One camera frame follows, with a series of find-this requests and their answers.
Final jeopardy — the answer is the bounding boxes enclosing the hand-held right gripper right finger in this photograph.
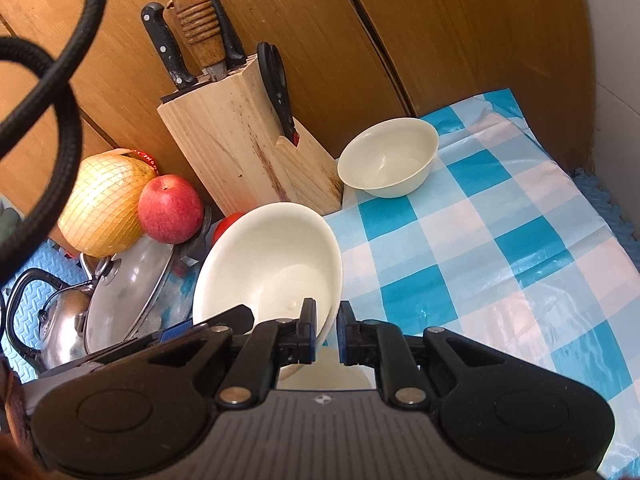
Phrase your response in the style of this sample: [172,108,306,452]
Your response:
[337,301,511,408]

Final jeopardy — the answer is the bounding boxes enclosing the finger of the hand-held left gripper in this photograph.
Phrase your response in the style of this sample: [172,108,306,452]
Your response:
[145,305,256,348]

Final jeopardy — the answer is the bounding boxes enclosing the black riveted handle knife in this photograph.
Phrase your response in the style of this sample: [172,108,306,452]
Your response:
[141,2,198,93]

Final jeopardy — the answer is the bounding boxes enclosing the black braided cable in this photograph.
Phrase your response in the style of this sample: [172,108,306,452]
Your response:
[0,0,111,281]

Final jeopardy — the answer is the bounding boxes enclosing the glass pan lid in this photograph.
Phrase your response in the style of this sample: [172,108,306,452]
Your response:
[82,234,183,356]

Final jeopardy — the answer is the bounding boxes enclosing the black kitchen scissors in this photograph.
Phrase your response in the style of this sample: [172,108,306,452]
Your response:
[256,41,302,147]

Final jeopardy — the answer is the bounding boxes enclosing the cream bowl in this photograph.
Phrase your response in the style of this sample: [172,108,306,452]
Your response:
[337,117,440,199]
[192,201,343,381]
[277,347,377,392]

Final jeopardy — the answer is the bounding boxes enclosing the wooden knife block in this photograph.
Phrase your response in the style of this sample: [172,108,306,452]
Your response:
[157,55,345,217]

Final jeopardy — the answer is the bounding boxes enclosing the red tomato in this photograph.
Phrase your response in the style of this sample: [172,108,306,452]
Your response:
[212,212,247,242]

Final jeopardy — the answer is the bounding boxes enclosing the pomelo in yellow net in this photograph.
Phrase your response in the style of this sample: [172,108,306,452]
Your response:
[56,149,160,259]

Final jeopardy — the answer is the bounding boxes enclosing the red apple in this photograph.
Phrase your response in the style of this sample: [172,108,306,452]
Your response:
[138,174,205,245]

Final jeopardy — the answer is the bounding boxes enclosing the stainless steel kettle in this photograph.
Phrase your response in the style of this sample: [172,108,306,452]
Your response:
[5,268,96,373]

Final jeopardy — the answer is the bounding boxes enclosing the blue white checkered tablecloth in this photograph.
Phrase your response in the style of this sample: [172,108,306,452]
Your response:
[165,87,640,478]

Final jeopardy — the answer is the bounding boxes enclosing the wooden grooved handle cleaver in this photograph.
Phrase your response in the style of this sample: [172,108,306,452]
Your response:
[166,0,232,82]

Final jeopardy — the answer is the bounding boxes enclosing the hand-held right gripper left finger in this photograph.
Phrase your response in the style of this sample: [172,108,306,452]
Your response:
[150,297,319,408]

